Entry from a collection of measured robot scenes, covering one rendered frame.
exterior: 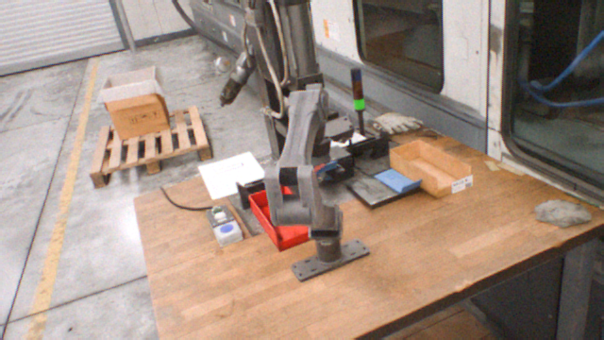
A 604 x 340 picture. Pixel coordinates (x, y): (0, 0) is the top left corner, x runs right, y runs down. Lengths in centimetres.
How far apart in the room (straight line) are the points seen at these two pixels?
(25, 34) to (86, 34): 103
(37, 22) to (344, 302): 990
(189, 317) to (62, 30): 965
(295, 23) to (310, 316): 78
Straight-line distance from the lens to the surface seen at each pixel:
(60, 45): 1066
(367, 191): 146
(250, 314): 114
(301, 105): 100
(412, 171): 150
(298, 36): 139
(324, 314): 109
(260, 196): 148
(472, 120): 180
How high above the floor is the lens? 166
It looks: 27 degrees down
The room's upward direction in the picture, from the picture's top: 10 degrees counter-clockwise
